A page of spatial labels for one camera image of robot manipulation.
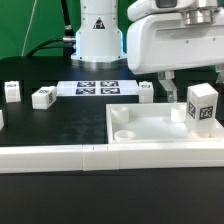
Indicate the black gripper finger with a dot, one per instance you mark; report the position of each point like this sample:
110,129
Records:
165,78

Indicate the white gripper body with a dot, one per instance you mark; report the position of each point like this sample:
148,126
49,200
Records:
174,34

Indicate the white square tabletop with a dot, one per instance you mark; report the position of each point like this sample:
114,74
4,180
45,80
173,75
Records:
151,123

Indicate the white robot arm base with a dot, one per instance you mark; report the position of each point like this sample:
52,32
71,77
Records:
99,41

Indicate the white obstacle fence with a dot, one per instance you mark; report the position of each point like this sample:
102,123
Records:
26,159

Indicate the white AprilTag base plate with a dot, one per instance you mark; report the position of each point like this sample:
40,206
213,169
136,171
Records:
97,88

